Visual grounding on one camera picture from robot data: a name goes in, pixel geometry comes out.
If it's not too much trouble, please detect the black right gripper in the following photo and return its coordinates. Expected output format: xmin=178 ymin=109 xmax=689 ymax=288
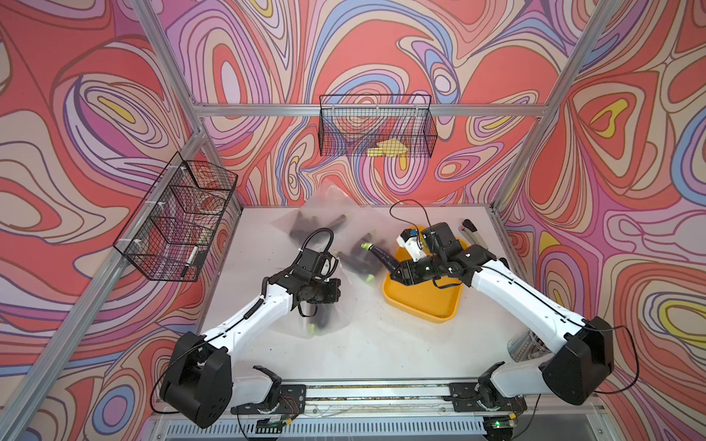
xmin=390 ymin=252 xmax=447 ymax=287

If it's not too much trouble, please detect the clear zip-top plastic bag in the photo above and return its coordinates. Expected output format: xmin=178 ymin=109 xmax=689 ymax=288
xmin=272 ymin=180 xmax=362 ymax=244

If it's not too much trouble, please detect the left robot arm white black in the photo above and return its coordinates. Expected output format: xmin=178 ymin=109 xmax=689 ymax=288
xmin=158 ymin=249 xmax=341 ymax=429

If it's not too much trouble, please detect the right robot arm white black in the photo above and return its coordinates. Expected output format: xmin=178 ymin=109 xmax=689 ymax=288
xmin=376 ymin=222 xmax=614 ymax=410

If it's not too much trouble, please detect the yellow plastic tray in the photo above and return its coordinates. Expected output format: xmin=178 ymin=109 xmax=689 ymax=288
xmin=381 ymin=225 xmax=470 ymax=325

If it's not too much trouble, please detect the grey black stapler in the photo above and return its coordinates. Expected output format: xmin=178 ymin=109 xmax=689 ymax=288
xmin=459 ymin=219 xmax=488 ymax=249

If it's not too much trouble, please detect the yellow cloth in basket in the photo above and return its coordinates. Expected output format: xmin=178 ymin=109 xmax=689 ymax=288
xmin=366 ymin=138 xmax=409 ymax=157

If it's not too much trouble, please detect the aluminium horizontal back bar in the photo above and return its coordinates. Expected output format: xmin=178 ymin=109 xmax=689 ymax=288
xmin=192 ymin=103 xmax=550 ymax=118

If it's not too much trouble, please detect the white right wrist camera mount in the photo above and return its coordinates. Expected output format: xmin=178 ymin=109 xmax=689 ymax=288
xmin=396 ymin=228 xmax=428 ymax=262

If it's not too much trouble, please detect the black corrugated cable hose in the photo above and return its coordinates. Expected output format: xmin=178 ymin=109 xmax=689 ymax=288
xmin=300 ymin=227 xmax=336 ymax=257

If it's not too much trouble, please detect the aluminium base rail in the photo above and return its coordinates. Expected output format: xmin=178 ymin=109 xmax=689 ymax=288
xmin=139 ymin=379 xmax=620 ymax=440

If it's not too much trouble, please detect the black wire basket left wall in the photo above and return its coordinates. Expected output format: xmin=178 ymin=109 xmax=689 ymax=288
xmin=113 ymin=153 xmax=238 ymax=282

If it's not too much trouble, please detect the black wire basket wall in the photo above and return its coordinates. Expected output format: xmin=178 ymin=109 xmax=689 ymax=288
xmin=113 ymin=153 xmax=238 ymax=282
xmin=318 ymin=92 xmax=438 ymax=159

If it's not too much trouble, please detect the black wire basket back wall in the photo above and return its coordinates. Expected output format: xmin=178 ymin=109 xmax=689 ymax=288
xmin=318 ymin=92 xmax=438 ymax=159

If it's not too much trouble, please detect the aluminium frame post left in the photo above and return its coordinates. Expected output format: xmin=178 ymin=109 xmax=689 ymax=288
xmin=1 ymin=1 xmax=224 ymax=440

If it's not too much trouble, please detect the aluminium frame post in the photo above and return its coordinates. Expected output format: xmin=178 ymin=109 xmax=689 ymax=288
xmin=1 ymin=1 xmax=224 ymax=440
xmin=490 ymin=1 xmax=623 ymax=215

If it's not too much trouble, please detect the aluminium frame post right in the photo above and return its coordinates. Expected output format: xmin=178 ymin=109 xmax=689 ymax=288
xmin=490 ymin=1 xmax=623 ymax=215

